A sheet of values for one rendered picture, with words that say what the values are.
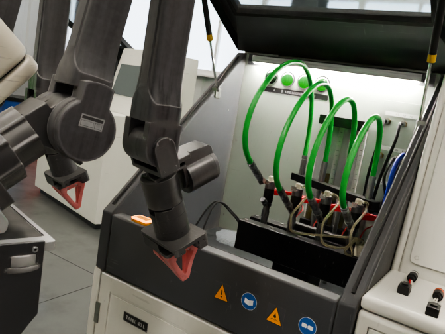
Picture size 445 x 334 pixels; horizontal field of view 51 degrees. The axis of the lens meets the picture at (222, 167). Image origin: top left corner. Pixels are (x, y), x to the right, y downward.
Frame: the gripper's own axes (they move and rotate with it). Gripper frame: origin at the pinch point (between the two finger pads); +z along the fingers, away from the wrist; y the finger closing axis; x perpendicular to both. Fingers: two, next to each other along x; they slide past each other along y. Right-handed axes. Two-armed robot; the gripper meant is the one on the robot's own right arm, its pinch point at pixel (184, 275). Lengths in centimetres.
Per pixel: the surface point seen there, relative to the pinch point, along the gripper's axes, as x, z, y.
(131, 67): -163, 36, 310
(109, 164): -107, 99, 283
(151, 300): -5.2, 26.8, 30.2
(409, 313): -28.3, 14.8, -25.2
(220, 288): -14.3, 19.4, 11.9
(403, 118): -84, 4, 8
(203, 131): -49, 3, 57
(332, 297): -24.1, 16.0, -11.4
